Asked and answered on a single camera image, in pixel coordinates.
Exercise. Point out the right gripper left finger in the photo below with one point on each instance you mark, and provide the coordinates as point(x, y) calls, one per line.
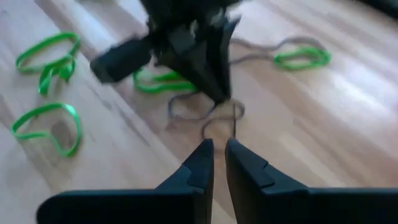
point(124, 208)

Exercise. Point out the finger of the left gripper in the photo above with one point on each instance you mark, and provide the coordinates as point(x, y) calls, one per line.
point(205, 68)
point(121, 60)

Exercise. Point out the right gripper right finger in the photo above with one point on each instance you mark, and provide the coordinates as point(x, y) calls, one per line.
point(311, 208)

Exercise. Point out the green rubber band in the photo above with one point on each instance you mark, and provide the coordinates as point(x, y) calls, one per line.
point(74, 124)
point(323, 57)
point(155, 89)
point(46, 39)
point(46, 77)

